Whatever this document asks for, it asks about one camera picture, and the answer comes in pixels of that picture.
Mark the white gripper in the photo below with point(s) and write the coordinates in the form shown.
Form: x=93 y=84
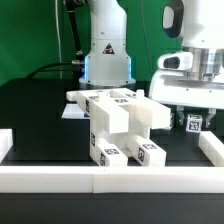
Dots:
x=173 y=88

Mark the white chair back part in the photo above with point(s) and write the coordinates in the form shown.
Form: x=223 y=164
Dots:
x=147 y=111

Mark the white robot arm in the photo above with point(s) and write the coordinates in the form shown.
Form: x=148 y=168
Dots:
x=190 y=77

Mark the white paper tag sheet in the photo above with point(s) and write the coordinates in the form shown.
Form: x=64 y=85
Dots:
x=73 y=111

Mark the white left fence wall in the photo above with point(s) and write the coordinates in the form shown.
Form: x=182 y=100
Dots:
x=6 y=142

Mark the white front fence wall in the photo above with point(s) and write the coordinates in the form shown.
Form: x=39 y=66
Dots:
x=94 y=179

